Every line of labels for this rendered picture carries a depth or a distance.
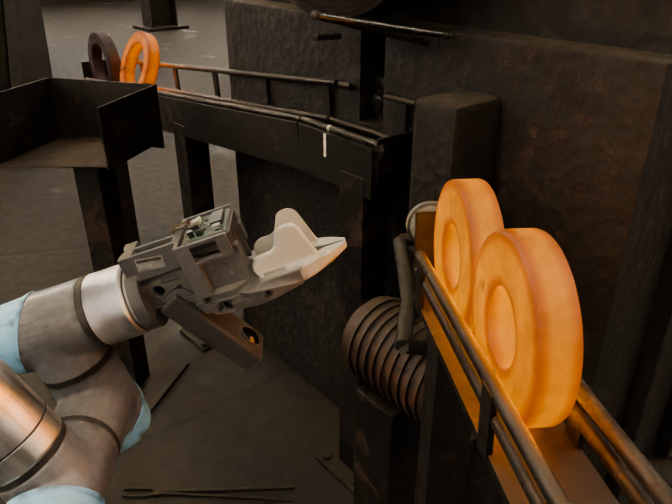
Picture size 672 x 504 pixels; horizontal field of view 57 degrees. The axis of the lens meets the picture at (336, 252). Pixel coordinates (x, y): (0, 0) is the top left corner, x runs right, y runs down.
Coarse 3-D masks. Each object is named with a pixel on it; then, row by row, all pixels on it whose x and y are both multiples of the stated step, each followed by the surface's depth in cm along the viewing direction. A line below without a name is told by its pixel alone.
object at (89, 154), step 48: (0, 96) 123; (48, 96) 135; (96, 96) 134; (144, 96) 125; (0, 144) 124; (48, 144) 136; (96, 144) 132; (144, 144) 127; (96, 192) 129; (96, 240) 134; (144, 384) 153
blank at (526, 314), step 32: (480, 256) 53; (512, 256) 46; (544, 256) 44; (480, 288) 54; (512, 288) 46; (544, 288) 42; (480, 320) 54; (512, 320) 52; (544, 320) 42; (576, 320) 42; (512, 352) 51; (544, 352) 41; (576, 352) 42; (512, 384) 47; (544, 384) 42; (576, 384) 42; (544, 416) 44
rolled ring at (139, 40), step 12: (132, 36) 170; (144, 36) 165; (132, 48) 171; (144, 48) 164; (156, 48) 164; (132, 60) 174; (144, 60) 164; (156, 60) 164; (120, 72) 175; (132, 72) 175; (144, 72) 163; (156, 72) 164
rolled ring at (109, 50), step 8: (96, 32) 177; (104, 32) 178; (88, 40) 183; (96, 40) 177; (104, 40) 175; (112, 40) 176; (88, 48) 185; (96, 48) 183; (104, 48) 174; (112, 48) 175; (88, 56) 187; (96, 56) 185; (104, 56) 176; (112, 56) 175; (96, 64) 186; (112, 64) 175; (120, 64) 176; (96, 72) 187; (104, 72) 188; (112, 72) 175; (112, 80) 177
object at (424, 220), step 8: (416, 216) 70; (424, 216) 70; (432, 216) 70; (416, 224) 70; (424, 224) 70; (432, 224) 70; (416, 232) 71; (424, 232) 71; (432, 232) 71; (416, 240) 71; (424, 240) 71; (432, 240) 71; (416, 248) 71; (424, 248) 71; (432, 248) 72; (432, 256) 72; (416, 264) 72; (432, 264) 72
